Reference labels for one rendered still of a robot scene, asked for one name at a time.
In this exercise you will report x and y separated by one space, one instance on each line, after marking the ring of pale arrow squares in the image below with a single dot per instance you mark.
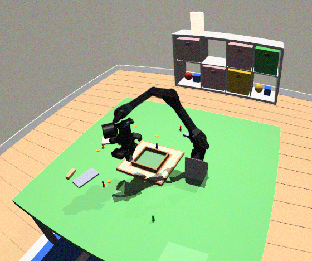
146 156

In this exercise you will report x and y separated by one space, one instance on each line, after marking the tan rectangular block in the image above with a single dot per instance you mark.
71 173

